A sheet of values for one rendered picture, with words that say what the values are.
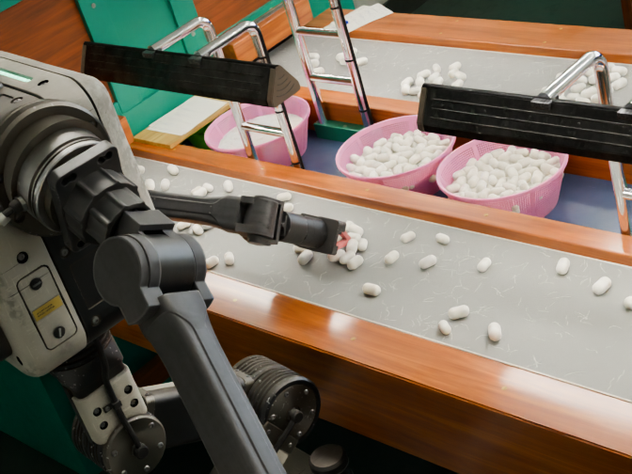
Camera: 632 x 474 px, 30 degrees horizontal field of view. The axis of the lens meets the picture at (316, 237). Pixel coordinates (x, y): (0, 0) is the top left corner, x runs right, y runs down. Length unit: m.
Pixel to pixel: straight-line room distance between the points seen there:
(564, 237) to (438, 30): 1.08
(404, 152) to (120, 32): 0.81
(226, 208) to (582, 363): 0.68
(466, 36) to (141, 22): 0.81
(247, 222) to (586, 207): 0.69
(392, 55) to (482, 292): 1.12
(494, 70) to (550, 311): 0.98
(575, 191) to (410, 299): 0.49
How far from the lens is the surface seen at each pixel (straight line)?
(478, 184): 2.40
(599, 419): 1.76
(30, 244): 1.47
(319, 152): 2.84
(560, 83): 1.87
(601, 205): 2.39
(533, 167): 2.42
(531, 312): 2.02
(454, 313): 2.03
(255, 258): 2.38
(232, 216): 2.11
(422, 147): 2.60
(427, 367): 1.92
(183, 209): 2.14
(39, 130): 1.38
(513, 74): 2.82
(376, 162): 2.58
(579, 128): 1.81
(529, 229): 2.19
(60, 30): 2.88
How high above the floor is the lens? 1.94
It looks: 30 degrees down
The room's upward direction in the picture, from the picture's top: 18 degrees counter-clockwise
